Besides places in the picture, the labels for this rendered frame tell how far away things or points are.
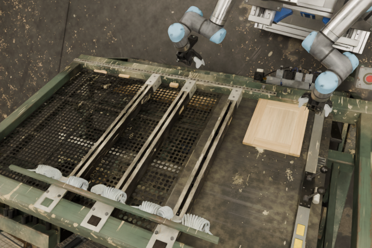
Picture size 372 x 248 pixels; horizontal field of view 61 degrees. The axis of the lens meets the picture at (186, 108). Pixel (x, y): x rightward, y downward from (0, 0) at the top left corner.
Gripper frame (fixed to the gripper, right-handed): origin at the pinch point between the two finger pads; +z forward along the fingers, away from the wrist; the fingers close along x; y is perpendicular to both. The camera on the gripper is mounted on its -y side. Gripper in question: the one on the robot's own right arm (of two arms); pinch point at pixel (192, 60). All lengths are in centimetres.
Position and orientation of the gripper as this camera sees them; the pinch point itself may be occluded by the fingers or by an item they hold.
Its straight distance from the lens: 178.1
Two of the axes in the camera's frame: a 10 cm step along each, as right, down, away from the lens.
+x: 8.9, 3.3, -3.2
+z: 2.2, 3.1, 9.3
